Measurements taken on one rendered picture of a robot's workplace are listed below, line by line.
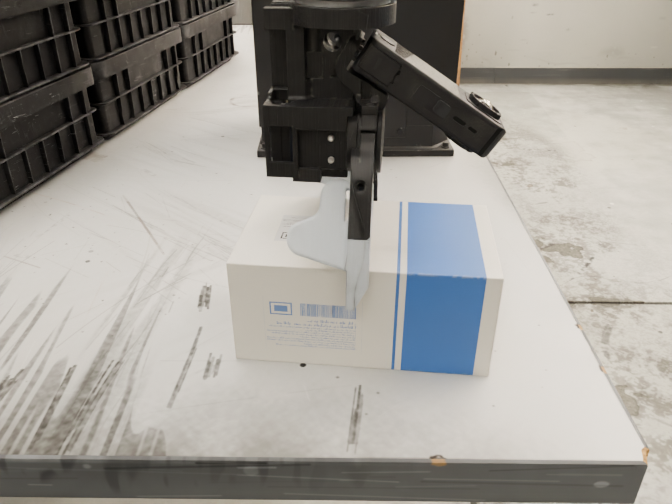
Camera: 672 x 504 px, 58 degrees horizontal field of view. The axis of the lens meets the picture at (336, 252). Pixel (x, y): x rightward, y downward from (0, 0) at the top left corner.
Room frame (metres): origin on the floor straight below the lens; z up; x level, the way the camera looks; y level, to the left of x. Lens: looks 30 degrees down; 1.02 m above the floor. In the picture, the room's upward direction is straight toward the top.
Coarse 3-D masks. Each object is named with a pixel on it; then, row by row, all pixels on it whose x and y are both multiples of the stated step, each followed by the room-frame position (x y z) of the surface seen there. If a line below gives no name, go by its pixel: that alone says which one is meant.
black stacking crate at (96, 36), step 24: (96, 0) 0.92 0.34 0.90; (120, 0) 0.99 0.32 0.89; (144, 0) 1.06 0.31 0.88; (168, 0) 1.13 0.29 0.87; (96, 24) 0.90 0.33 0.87; (120, 24) 0.97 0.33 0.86; (144, 24) 1.05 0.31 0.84; (168, 24) 1.13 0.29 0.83; (96, 48) 0.90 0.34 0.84; (120, 48) 0.95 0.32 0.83
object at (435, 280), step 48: (240, 240) 0.42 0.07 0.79; (384, 240) 0.42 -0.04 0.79; (432, 240) 0.42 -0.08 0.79; (480, 240) 0.42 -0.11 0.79; (240, 288) 0.38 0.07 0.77; (288, 288) 0.38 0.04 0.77; (336, 288) 0.37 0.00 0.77; (384, 288) 0.37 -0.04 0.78; (432, 288) 0.37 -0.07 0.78; (480, 288) 0.36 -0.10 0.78; (240, 336) 0.38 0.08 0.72; (288, 336) 0.38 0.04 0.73; (336, 336) 0.37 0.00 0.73; (384, 336) 0.37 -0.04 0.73; (432, 336) 0.37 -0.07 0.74; (480, 336) 0.36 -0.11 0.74
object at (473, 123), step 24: (384, 48) 0.41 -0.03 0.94; (360, 72) 0.41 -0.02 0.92; (384, 72) 0.41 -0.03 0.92; (408, 72) 0.41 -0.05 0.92; (432, 72) 0.43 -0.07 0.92; (408, 96) 0.41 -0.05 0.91; (432, 96) 0.40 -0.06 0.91; (456, 96) 0.40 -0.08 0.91; (480, 96) 0.43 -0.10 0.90; (432, 120) 0.40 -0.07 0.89; (456, 120) 0.40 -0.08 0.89; (480, 120) 0.40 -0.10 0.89; (480, 144) 0.40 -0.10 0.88
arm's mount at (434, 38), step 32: (256, 0) 0.83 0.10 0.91; (416, 0) 0.83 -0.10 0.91; (448, 0) 0.83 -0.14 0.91; (256, 32) 0.83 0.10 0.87; (384, 32) 0.83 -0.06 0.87; (416, 32) 0.83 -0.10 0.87; (448, 32) 0.83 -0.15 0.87; (256, 64) 0.83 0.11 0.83; (448, 64) 0.83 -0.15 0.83; (384, 128) 0.83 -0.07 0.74; (416, 128) 0.83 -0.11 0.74
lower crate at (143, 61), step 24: (144, 48) 1.01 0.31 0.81; (168, 48) 1.12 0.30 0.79; (96, 72) 0.88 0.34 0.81; (120, 72) 0.95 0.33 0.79; (144, 72) 1.02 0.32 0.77; (168, 72) 1.10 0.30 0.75; (96, 96) 0.89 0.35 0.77; (120, 96) 0.93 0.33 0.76; (144, 96) 1.01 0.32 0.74; (168, 96) 1.08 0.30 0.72; (96, 120) 0.89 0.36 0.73; (120, 120) 0.93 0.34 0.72
